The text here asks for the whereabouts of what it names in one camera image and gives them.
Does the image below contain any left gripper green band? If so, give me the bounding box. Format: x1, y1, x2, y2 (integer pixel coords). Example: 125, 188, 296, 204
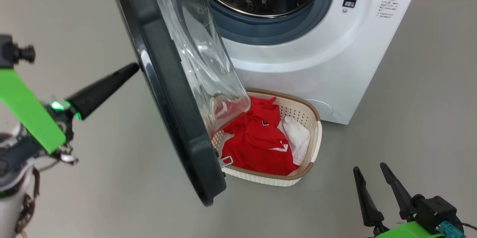
0, 62, 140, 164

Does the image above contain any cream laundry basket brown rim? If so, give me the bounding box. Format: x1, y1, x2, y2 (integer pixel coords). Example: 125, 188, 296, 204
211, 88, 323, 187

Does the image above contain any right camera cable teal plug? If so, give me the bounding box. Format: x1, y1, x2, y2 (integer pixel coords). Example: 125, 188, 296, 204
439, 221, 477, 238

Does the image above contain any white garment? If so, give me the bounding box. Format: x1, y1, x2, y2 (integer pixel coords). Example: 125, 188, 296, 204
278, 116, 311, 166

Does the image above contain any grey rubber door gasket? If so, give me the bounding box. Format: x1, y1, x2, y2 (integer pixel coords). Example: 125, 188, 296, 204
203, 0, 336, 46

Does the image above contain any black washing machine door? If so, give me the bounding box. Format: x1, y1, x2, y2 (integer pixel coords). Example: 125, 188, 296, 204
105, 0, 251, 207

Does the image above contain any red shirt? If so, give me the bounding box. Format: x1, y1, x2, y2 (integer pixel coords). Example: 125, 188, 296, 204
212, 96, 300, 176

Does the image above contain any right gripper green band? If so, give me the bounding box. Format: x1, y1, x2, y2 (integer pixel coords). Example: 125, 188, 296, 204
353, 162, 448, 238

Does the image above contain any white front-load washing machine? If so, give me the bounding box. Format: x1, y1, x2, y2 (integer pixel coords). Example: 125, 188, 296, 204
101, 0, 426, 125

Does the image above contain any black text warning label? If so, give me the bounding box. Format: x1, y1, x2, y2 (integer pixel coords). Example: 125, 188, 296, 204
376, 0, 399, 19

